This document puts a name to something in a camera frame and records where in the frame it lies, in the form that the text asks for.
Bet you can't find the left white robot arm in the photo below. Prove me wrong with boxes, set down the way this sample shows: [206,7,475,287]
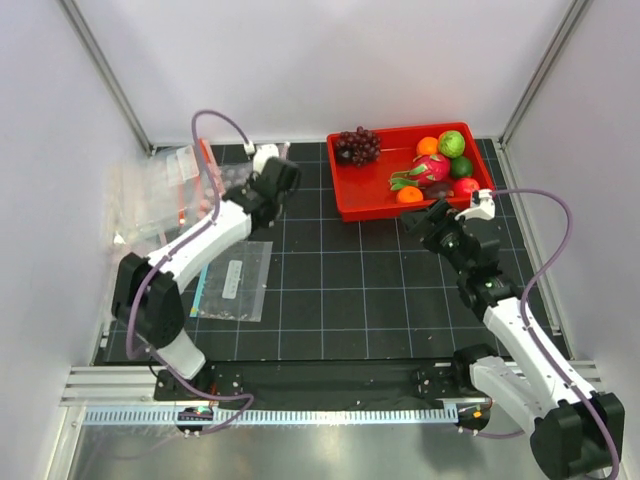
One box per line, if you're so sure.
[111,154,301,400]

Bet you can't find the orange tangerine at front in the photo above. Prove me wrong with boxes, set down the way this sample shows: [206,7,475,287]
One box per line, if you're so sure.
[395,186,424,204]

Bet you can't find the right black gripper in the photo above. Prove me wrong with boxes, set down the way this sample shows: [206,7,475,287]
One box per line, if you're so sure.
[399,198,470,277]

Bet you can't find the light green bumpy fruit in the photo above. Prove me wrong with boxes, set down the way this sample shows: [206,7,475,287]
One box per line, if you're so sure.
[437,130,466,158]

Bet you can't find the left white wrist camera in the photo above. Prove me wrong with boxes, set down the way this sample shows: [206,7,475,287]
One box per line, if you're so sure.
[243,142,280,173]

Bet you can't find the black grid mat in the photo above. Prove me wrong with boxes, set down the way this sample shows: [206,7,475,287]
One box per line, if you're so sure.
[92,138,571,364]

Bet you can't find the stack of orange-zip bags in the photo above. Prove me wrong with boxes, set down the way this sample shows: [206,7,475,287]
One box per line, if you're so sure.
[109,139,217,245]

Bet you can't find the aluminium front frame bar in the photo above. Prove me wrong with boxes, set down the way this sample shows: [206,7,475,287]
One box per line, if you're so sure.
[59,362,609,407]

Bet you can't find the red apple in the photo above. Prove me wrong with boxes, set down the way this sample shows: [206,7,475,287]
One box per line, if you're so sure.
[453,177,481,198]

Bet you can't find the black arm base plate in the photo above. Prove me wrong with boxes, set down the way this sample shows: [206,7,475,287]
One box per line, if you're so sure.
[152,358,501,402]

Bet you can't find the right aluminium corner post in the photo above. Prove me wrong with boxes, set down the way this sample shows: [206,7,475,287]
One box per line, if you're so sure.
[498,0,593,147]

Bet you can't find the perforated metal rail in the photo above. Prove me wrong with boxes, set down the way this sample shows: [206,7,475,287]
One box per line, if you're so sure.
[84,405,458,427]

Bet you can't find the dark green lime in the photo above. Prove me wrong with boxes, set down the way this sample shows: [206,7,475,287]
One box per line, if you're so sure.
[449,156,474,180]

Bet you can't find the pink-dotted zip bag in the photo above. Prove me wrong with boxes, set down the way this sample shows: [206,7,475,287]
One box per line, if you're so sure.
[200,162,252,212]

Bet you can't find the dark purple fruit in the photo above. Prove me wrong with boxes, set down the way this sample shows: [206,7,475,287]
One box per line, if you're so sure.
[423,181,454,200]

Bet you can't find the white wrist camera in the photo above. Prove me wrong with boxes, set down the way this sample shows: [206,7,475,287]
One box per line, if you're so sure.
[243,142,280,173]
[455,189,495,221]

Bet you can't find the orange tangerine at back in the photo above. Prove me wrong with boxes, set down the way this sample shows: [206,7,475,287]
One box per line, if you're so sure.
[416,136,439,156]

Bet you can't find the clear blue-zip bag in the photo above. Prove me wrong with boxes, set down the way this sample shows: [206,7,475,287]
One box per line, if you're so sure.
[190,241,272,322]

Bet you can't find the dark purple grape bunch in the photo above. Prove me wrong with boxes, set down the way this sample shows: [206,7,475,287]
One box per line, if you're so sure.
[334,127,381,167]

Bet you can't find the pink dragon fruit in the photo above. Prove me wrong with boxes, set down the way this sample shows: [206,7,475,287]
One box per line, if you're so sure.
[389,154,450,191]

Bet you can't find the orange tangerine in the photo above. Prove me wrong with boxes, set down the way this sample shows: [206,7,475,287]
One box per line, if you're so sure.
[416,136,439,156]
[395,186,424,204]

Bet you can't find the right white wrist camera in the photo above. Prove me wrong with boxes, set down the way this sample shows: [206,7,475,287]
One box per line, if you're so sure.
[455,189,495,221]

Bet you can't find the red plastic tray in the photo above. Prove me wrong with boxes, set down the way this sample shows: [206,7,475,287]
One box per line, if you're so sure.
[327,122,494,222]

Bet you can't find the left aluminium corner post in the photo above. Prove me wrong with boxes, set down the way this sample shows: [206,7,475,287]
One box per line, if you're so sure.
[57,0,154,156]

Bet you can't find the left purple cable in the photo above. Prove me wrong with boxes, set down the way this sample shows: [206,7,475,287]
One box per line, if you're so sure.
[126,110,256,436]

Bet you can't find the aluminium corner post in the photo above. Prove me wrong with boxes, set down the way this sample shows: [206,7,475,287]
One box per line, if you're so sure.
[57,0,154,156]
[498,0,593,147]

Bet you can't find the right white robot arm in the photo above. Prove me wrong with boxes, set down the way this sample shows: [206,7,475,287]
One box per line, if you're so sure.
[401,191,625,479]

